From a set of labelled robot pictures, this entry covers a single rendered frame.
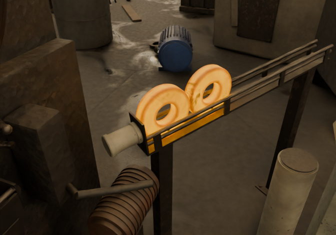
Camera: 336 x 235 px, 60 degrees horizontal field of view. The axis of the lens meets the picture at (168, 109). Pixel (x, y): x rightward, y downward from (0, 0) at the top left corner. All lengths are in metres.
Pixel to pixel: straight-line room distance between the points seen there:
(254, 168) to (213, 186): 0.27
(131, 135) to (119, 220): 0.21
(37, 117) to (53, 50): 0.20
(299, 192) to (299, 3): 2.01
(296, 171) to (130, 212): 0.50
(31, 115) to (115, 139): 0.20
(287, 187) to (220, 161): 0.74
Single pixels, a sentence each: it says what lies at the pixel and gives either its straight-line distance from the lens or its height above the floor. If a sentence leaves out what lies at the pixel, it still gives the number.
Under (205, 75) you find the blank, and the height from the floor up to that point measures 0.79.
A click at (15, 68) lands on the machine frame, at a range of 0.71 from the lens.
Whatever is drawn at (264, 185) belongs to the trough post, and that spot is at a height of 0.01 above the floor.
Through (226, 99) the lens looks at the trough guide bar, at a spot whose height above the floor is 0.70.
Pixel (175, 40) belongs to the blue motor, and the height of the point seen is 0.33.
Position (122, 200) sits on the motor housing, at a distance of 0.80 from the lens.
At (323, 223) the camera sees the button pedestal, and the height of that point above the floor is 0.28.
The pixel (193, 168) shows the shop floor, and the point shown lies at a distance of 1.63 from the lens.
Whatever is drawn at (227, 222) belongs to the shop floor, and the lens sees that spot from 1.43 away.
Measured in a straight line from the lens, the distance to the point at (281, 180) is 1.00.
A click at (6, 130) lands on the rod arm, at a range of 0.45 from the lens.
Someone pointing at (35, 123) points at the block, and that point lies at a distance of 0.64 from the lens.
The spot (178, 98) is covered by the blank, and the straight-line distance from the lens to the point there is 0.77.
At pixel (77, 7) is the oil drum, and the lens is 3.11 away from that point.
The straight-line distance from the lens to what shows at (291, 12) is 2.81.
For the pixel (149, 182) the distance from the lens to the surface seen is 0.79.
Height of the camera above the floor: 1.14
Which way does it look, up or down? 33 degrees down
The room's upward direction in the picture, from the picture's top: straight up
